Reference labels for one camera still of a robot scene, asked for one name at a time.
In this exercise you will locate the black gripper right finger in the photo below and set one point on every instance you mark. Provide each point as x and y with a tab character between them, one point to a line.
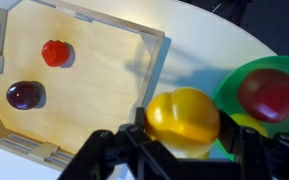
270	160

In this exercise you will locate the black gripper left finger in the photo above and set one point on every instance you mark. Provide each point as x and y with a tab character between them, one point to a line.
117	156

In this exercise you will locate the yellow bell pepper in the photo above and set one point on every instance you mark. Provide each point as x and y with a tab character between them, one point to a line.
184	120

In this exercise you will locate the red apple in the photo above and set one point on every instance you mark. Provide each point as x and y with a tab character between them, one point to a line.
270	95

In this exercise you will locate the green plastic bowl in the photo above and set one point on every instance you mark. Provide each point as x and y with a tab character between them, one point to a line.
227	96

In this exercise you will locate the yellow lemon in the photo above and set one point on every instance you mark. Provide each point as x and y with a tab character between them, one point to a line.
250	123

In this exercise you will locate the wooden slatted tray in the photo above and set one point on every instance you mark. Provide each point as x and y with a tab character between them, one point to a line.
94	93

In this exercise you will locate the dark purple plum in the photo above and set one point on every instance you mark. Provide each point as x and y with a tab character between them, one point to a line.
24	95

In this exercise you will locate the red strawberry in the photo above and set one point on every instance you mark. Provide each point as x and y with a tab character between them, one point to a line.
55	53

